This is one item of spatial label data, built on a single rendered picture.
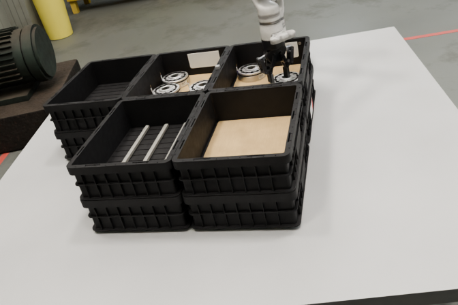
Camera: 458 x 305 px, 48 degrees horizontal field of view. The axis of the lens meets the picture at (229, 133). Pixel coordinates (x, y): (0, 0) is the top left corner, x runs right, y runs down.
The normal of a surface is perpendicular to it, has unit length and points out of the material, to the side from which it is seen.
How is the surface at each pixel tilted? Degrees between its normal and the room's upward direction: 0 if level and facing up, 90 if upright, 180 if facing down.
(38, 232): 0
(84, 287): 0
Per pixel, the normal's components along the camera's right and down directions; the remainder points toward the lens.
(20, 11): -0.04, 0.49
